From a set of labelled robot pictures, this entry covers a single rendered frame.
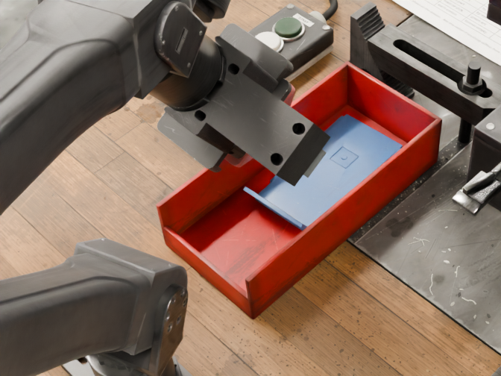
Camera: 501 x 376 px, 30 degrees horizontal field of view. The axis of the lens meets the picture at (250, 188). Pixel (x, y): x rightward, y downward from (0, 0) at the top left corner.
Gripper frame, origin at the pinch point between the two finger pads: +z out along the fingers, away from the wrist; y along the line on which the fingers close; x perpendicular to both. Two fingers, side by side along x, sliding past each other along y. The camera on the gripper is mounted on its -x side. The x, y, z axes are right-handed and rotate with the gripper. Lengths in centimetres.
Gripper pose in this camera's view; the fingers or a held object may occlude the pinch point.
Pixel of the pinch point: (268, 128)
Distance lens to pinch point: 79.6
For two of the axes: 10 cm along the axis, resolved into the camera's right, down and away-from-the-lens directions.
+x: -7.0, -5.4, 4.7
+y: 5.9, -8.1, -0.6
